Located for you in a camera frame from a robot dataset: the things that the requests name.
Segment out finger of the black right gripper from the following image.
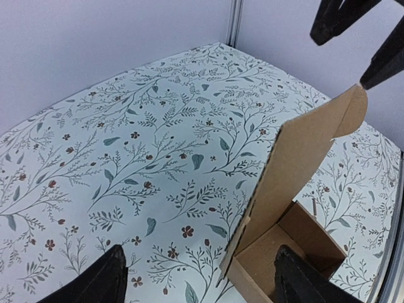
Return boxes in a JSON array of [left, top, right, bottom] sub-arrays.
[[310, 0, 381, 45], [360, 18, 403, 90]]

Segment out right aluminium corner post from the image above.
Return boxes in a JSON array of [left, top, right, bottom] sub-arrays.
[[225, 0, 244, 48]]

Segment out floral patterned table mat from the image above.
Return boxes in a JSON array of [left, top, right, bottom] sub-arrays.
[[0, 42, 402, 303]]

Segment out aluminium front rail frame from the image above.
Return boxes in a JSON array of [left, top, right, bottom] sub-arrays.
[[367, 154, 403, 302]]

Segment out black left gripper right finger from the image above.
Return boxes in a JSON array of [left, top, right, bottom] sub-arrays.
[[274, 244, 360, 303]]

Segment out brown cardboard box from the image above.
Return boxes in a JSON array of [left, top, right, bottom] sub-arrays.
[[220, 85, 368, 302]]

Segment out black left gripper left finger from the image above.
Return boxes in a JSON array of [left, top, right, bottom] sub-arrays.
[[39, 244, 128, 303]]

